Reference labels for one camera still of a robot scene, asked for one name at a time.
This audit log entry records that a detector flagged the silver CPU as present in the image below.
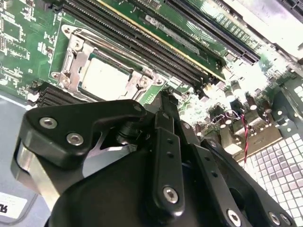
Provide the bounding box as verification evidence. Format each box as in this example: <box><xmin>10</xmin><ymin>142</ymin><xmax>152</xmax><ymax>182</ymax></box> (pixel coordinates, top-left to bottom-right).
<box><xmin>79</xmin><ymin>56</ymin><xmax>134</xmax><ymax>97</ymax></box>

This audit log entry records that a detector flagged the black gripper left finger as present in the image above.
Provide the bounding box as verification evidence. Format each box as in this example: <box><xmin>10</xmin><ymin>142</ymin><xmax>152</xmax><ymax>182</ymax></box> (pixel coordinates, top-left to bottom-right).
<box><xmin>10</xmin><ymin>87</ymin><xmax>186</xmax><ymax>215</ymax></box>

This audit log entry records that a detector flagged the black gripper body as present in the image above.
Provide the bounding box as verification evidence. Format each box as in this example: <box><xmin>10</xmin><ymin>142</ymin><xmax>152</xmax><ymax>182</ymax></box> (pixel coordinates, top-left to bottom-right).
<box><xmin>47</xmin><ymin>149</ymin><xmax>222</xmax><ymax>227</ymax></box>

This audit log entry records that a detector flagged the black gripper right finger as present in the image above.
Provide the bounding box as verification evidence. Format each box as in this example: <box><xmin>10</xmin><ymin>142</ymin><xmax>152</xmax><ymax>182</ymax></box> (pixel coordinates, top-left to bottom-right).
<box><xmin>169</xmin><ymin>92</ymin><xmax>298</xmax><ymax>227</ymax></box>

